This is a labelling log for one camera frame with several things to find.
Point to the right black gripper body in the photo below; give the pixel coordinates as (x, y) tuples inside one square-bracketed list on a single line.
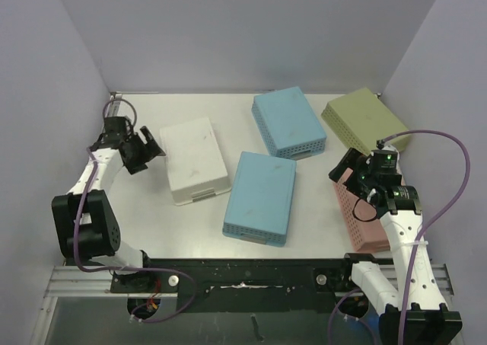
[(351, 168)]

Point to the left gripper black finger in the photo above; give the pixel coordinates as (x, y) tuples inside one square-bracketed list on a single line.
[(136, 165), (152, 149)]

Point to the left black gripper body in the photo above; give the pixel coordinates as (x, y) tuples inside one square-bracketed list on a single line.
[(137, 147)]

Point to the olive green plastic basket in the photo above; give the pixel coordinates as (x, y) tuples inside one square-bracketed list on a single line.
[(360, 118)]

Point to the white perforated plastic basket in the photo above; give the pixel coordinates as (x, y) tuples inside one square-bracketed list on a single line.
[(194, 162)]

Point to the pink perforated plastic basket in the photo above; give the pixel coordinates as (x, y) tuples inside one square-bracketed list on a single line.
[(365, 237)]

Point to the small light blue basket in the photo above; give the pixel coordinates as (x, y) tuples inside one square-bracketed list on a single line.
[(287, 123)]

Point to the large light blue basket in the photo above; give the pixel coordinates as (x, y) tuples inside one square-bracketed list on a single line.
[(259, 206)]

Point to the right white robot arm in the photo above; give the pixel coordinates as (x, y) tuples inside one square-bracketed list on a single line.
[(414, 311)]

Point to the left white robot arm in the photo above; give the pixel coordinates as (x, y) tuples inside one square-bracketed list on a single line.
[(86, 225)]

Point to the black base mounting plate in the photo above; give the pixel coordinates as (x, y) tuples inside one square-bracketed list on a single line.
[(245, 285)]

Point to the aluminium frame rail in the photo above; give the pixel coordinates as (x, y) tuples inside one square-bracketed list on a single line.
[(69, 281)]

